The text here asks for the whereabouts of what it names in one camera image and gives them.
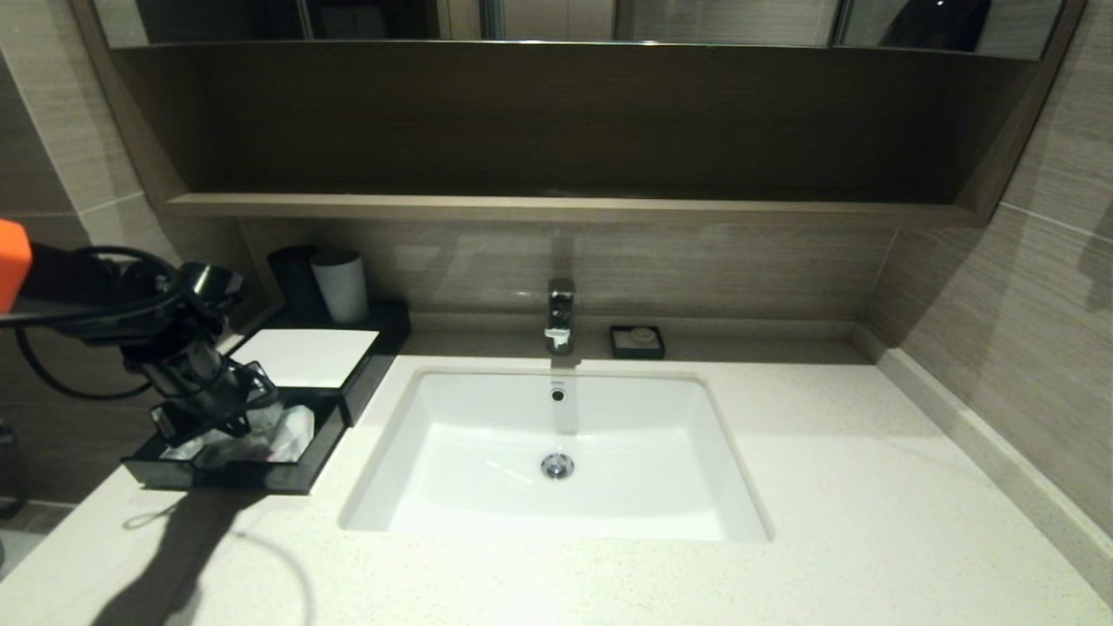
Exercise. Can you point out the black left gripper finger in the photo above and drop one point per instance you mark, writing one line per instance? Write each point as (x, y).
(224, 430)
(261, 416)

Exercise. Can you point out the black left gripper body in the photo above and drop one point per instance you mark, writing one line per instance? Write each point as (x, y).
(204, 387)

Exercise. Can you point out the clear packet with cotton swabs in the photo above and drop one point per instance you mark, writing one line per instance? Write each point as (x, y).
(296, 430)

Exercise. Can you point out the black pull-out drawer tray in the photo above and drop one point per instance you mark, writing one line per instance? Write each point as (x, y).
(304, 474)

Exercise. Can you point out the grey plastic cup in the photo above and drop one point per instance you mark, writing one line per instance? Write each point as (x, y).
(342, 287)

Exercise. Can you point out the black and orange left arm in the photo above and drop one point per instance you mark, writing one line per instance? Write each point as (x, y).
(96, 296)

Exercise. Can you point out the black amenity drawer box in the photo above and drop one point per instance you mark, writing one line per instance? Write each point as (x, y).
(387, 335)

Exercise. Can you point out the frosted packet with green print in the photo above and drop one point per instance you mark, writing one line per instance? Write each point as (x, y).
(178, 450)

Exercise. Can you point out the black cup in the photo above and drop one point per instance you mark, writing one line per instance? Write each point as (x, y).
(291, 274)

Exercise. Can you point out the chrome sink drain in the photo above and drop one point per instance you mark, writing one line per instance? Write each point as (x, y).
(557, 467)

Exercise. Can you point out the chrome faucet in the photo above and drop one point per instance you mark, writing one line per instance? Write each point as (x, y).
(561, 313)

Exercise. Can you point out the black soap dish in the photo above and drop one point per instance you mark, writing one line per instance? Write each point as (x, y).
(619, 348)

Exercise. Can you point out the brown wooden shelf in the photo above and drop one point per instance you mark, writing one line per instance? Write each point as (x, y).
(565, 209)

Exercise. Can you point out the white sink basin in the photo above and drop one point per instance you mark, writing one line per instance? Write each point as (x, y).
(643, 469)

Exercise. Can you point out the round white soap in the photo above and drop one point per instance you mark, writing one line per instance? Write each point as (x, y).
(642, 336)

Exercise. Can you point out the wall mirror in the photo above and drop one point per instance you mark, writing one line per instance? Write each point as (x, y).
(713, 19)

